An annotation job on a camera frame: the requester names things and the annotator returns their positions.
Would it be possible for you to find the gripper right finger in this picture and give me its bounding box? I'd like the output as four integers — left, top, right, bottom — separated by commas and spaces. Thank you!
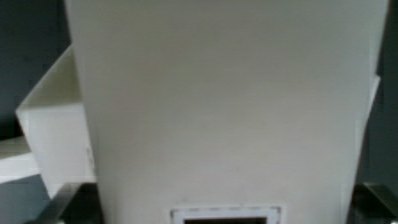
347, 182, 398, 224

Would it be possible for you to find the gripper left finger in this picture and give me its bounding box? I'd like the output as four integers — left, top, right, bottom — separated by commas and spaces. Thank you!
23, 183, 105, 224

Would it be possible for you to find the white cabinet top block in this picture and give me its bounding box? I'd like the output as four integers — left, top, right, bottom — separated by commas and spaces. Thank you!
66, 0, 389, 224

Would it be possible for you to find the white cabinet body box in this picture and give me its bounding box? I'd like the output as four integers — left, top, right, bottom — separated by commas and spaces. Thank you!
18, 47, 379, 204

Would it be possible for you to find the white U-shaped fence frame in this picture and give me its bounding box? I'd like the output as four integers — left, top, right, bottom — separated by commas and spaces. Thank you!
0, 137, 39, 184

